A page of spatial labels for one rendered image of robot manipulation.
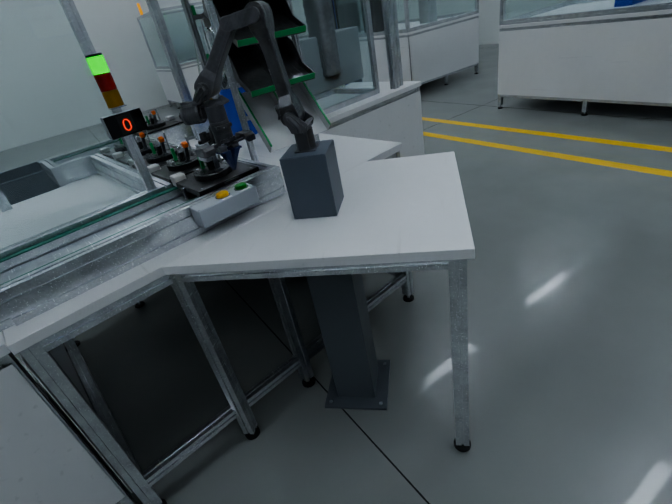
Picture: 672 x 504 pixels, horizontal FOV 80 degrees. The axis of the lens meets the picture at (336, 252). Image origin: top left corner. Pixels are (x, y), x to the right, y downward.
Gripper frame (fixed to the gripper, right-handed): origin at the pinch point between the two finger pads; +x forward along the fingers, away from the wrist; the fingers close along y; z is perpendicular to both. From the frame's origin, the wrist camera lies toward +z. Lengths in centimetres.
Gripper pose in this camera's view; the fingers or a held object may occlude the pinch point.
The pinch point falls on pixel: (231, 159)
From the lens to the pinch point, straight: 135.2
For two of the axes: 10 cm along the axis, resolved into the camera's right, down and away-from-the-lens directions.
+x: 1.8, 8.4, 5.1
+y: -7.0, 4.7, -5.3
